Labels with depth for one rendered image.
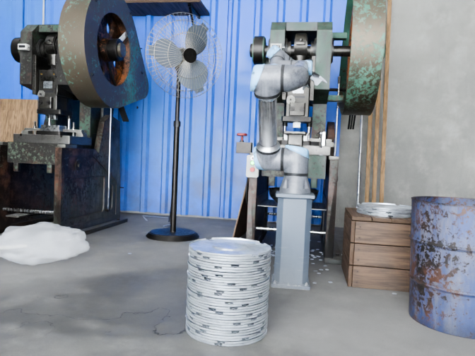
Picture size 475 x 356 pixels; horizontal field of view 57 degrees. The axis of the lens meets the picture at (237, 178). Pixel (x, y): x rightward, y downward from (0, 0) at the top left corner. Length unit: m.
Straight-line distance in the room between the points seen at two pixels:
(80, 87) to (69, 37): 0.32
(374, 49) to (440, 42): 1.78
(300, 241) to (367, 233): 0.34
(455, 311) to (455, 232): 0.29
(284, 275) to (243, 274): 0.72
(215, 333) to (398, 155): 3.00
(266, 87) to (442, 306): 1.10
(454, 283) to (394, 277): 0.53
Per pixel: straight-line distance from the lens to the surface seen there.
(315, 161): 2.70
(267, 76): 1.89
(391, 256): 2.25
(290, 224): 2.09
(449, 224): 1.76
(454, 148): 4.28
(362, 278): 2.26
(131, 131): 4.41
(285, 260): 2.12
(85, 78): 3.04
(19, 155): 3.37
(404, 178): 4.18
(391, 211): 2.27
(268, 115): 1.98
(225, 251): 1.49
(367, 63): 2.64
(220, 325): 1.49
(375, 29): 2.65
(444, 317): 1.85
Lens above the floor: 0.62
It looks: 3 degrees down
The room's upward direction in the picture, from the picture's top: 3 degrees clockwise
